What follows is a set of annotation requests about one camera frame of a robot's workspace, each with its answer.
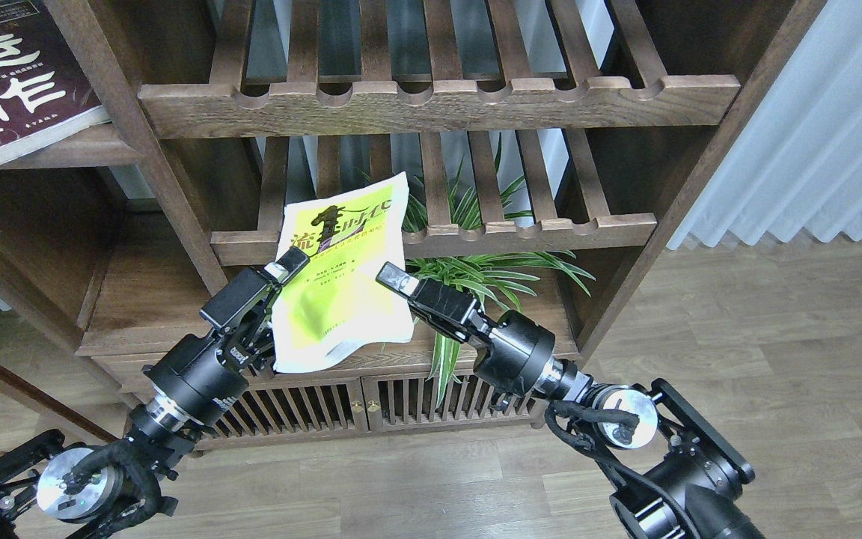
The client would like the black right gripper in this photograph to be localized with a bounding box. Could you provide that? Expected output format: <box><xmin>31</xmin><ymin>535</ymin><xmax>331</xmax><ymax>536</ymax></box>
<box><xmin>376</xmin><ymin>262</ymin><xmax>555</xmax><ymax>397</ymax></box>

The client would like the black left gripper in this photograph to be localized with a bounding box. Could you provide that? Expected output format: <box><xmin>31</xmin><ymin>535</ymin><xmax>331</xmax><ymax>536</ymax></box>
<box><xmin>144</xmin><ymin>246</ymin><xmax>309</xmax><ymax>432</ymax></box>

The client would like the yellow green book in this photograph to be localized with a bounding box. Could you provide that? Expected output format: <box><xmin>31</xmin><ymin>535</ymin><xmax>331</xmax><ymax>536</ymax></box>
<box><xmin>271</xmin><ymin>173</ymin><xmax>415</xmax><ymax>373</ymax></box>

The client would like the dark red book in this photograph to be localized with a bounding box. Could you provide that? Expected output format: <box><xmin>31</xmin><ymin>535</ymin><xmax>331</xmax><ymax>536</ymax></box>
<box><xmin>0</xmin><ymin>1</ymin><xmax>109</xmax><ymax>165</ymax></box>

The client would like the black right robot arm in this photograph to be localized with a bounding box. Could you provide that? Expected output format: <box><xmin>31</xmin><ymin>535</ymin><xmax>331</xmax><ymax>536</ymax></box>
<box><xmin>377</xmin><ymin>263</ymin><xmax>762</xmax><ymax>538</ymax></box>

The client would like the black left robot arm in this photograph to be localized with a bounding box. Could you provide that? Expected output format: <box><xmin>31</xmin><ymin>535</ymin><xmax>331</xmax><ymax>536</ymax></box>
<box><xmin>0</xmin><ymin>248</ymin><xmax>309</xmax><ymax>538</ymax></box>

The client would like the green spider plant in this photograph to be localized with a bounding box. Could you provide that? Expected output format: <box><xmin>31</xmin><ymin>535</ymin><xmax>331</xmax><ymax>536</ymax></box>
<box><xmin>403</xmin><ymin>136</ymin><xmax>596</xmax><ymax>407</ymax></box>

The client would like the white curtain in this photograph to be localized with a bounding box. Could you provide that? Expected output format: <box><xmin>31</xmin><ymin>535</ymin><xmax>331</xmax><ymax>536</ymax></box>
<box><xmin>668</xmin><ymin>1</ymin><xmax>862</xmax><ymax>249</ymax></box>

